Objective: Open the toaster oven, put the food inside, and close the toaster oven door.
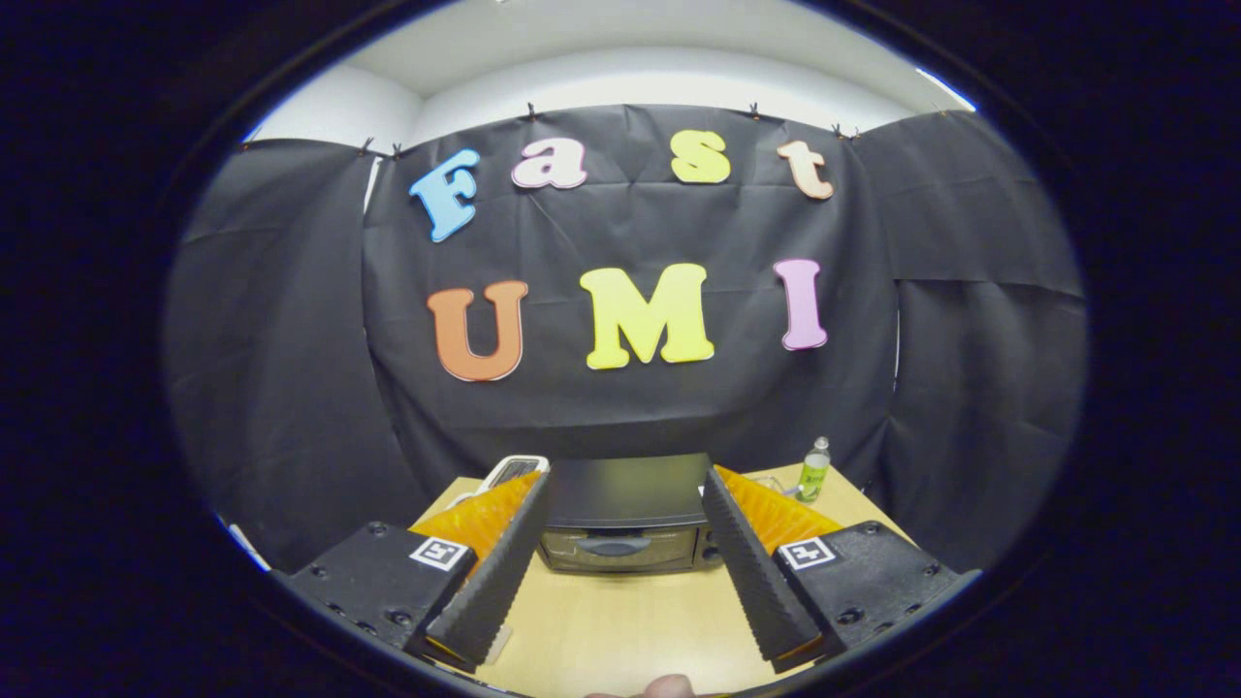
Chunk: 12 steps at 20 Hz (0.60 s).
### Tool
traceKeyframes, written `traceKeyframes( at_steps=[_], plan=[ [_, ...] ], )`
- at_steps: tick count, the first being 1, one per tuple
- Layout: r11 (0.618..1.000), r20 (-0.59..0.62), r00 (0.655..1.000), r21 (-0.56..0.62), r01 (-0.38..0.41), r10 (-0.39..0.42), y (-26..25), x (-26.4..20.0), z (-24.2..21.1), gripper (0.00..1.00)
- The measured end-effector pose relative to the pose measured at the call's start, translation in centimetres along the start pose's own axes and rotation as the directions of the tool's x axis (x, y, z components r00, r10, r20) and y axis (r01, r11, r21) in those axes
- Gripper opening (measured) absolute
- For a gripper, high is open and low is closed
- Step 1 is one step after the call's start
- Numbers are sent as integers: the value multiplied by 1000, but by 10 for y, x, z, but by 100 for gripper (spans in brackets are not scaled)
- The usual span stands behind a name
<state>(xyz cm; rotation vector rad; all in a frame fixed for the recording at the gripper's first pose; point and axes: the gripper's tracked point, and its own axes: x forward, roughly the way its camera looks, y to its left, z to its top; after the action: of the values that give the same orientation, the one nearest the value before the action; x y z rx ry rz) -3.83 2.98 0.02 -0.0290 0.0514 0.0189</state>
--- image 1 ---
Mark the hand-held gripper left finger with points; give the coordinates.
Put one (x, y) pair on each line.
(504, 562)

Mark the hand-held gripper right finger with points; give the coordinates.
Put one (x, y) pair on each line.
(747, 562)

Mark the black toaster oven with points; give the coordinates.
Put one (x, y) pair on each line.
(625, 490)

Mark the white pop-up toaster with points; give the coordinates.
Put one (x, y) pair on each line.
(514, 467)

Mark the green label drink bottle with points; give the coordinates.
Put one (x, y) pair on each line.
(813, 475)

